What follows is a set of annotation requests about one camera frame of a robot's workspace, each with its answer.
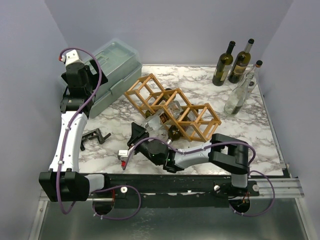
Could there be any black corkscrew tool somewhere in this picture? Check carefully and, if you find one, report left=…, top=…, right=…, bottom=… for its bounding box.
left=80, top=128, right=111, bottom=151

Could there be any dark green wine bottle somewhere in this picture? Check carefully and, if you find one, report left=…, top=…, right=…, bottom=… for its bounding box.
left=212, top=41, right=236, bottom=87

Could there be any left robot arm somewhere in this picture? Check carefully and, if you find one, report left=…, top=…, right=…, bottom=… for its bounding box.
left=39, top=59, right=111, bottom=202

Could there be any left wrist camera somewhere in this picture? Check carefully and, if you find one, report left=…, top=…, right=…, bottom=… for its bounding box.
left=58, top=49, right=84, bottom=67

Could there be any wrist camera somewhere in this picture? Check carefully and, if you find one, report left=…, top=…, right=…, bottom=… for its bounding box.
left=58, top=49, right=84, bottom=67
left=117, top=149, right=132, bottom=170

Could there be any green wine bottle white label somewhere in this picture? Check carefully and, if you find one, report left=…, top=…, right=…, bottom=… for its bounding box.
left=166, top=110, right=196, bottom=144

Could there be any clear square liquor bottle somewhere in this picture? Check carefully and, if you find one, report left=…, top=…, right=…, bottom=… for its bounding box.
left=140, top=100, right=182, bottom=136

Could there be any wooden wine rack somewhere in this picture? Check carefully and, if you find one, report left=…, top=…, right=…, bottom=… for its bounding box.
left=124, top=73, right=222, bottom=142

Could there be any clear bottle black cap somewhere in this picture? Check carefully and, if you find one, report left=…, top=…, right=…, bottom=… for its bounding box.
left=246, top=60, right=263, bottom=97

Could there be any green bottle silver capsule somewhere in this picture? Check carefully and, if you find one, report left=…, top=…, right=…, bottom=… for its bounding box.
left=228, top=38, right=255, bottom=84

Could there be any green wine bottle brown label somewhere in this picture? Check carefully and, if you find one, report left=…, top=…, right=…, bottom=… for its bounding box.
left=145, top=95, right=171, bottom=118

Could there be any translucent green storage box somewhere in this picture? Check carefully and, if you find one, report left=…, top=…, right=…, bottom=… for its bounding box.
left=57, top=37, right=143, bottom=119

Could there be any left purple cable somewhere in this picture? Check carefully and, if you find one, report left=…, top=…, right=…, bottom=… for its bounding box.
left=55, top=47, right=142, bottom=221

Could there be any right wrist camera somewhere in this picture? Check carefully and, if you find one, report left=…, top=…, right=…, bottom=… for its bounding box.
left=117, top=149, right=132, bottom=170

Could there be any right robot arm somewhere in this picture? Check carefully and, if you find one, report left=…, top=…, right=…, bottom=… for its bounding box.
left=121, top=122, right=256, bottom=196

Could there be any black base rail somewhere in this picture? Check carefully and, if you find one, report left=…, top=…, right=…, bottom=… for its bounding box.
left=104, top=173, right=260, bottom=209

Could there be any tall clear glass bottle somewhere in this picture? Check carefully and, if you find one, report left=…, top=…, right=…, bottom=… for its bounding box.
left=223, top=75, right=250, bottom=116

